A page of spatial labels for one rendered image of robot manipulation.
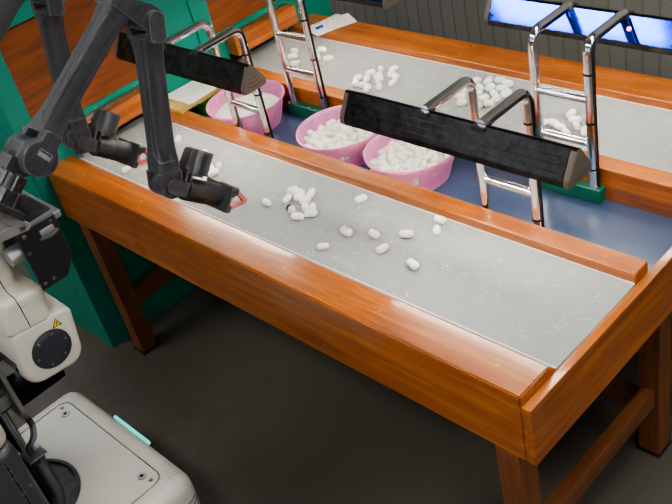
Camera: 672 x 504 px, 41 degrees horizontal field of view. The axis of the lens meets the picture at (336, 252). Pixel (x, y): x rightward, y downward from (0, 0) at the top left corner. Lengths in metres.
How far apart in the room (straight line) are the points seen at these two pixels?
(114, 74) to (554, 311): 1.74
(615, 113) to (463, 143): 0.81
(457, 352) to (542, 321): 0.20
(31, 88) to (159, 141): 0.94
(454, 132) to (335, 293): 0.46
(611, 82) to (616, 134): 0.25
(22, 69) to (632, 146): 1.78
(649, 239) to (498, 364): 0.60
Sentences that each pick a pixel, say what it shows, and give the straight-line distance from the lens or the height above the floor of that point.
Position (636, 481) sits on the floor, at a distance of 2.61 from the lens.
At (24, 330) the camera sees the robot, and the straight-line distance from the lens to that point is 2.25.
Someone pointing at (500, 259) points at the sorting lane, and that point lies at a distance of 2.12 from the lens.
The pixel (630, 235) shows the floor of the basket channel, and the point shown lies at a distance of 2.27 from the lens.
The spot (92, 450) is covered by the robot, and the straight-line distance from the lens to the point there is 2.67.
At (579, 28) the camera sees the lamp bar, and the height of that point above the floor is 1.07.
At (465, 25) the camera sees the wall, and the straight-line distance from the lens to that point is 4.16.
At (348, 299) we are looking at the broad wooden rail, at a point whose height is 0.77.
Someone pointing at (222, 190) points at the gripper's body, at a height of 0.93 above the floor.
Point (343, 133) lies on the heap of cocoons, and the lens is 2.73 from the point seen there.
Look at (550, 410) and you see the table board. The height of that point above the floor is 0.69.
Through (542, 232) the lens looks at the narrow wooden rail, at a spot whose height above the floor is 0.77.
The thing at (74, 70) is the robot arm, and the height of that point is 1.36.
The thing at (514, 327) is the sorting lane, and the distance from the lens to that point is 1.94.
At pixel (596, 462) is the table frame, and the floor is 0.25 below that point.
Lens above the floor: 2.04
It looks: 36 degrees down
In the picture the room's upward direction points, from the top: 14 degrees counter-clockwise
